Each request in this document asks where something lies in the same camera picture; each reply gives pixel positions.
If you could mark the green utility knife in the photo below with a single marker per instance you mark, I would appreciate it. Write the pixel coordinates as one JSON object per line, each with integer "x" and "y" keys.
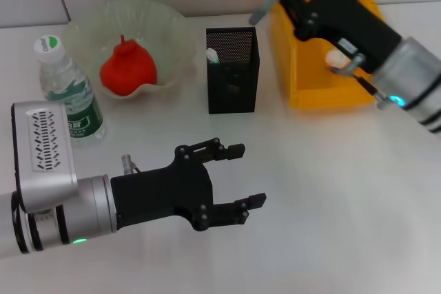
{"x": 212, "y": 56}

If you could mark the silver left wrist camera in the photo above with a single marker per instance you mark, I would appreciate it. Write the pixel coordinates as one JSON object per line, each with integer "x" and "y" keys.
{"x": 44, "y": 149}

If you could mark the pale green glass fruit plate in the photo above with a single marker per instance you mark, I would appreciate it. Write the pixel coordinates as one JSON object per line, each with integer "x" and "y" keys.
{"x": 155, "y": 32}

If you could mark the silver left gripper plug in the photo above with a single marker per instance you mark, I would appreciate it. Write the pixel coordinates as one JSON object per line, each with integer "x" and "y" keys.
{"x": 127, "y": 163}

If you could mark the black mesh pen holder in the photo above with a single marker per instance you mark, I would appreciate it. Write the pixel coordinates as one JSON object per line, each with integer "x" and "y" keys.
{"x": 231, "y": 94}

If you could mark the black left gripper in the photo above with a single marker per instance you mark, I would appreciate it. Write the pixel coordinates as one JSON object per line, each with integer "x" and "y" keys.
{"x": 162, "y": 194}

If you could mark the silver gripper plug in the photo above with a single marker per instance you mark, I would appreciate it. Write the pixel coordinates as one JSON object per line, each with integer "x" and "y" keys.
{"x": 355, "y": 63}
{"x": 127, "y": 163}

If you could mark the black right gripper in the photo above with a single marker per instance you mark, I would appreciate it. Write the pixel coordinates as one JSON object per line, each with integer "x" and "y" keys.
{"x": 344, "y": 15}

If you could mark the clear bottle with green label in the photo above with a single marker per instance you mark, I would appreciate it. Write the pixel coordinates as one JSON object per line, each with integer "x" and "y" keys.
{"x": 79, "y": 111}

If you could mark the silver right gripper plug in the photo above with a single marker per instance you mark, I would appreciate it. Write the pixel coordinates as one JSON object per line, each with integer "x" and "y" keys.
{"x": 355, "y": 63}

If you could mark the white paper ball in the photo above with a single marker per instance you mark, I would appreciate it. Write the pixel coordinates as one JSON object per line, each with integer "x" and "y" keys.
{"x": 334, "y": 58}

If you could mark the yellow plastic bin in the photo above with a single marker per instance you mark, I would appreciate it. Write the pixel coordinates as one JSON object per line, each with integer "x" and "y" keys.
{"x": 310, "y": 77}

